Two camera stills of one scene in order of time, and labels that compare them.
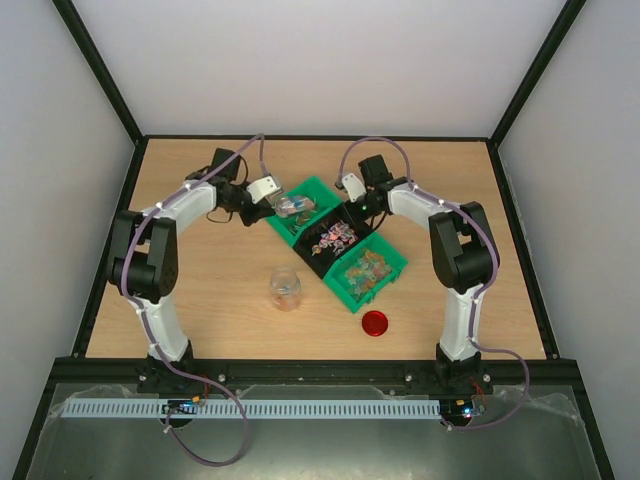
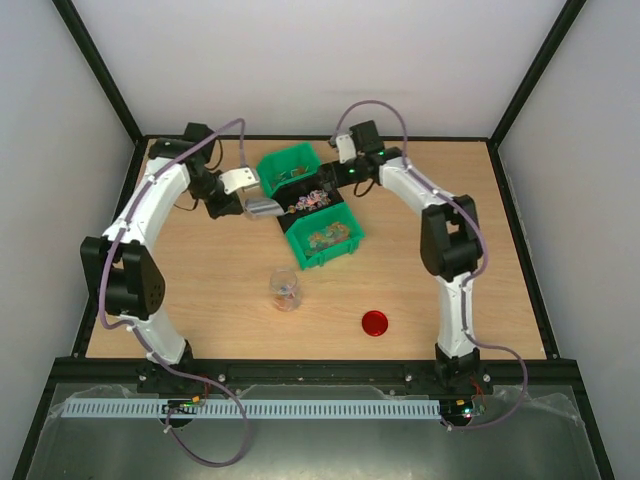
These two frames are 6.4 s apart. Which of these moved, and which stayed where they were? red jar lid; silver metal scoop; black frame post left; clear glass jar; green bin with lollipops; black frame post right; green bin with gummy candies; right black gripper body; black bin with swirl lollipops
Moved: green bin with lollipops; black bin with swirl lollipops; silver metal scoop; right black gripper body; green bin with gummy candies
Stayed: red jar lid; black frame post right; black frame post left; clear glass jar
